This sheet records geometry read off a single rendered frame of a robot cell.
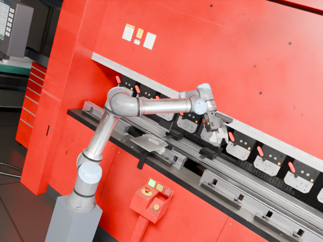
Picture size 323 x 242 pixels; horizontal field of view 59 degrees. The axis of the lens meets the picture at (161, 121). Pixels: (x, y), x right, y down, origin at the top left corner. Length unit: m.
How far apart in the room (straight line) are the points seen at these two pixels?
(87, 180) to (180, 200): 0.81
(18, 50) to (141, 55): 0.88
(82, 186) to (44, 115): 1.26
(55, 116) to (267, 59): 1.71
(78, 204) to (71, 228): 0.12
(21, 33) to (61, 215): 1.28
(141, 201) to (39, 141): 1.25
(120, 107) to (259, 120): 0.93
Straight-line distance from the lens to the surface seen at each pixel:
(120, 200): 2.39
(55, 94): 2.55
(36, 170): 2.87
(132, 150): 2.20
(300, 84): 1.88
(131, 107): 1.38
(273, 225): 2.02
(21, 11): 2.26
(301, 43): 1.90
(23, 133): 3.56
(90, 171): 1.51
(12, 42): 2.28
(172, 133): 2.38
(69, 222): 1.60
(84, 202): 1.58
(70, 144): 2.63
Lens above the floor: 1.76
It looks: 17 degrees down
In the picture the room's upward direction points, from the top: 21 degrees clockwise
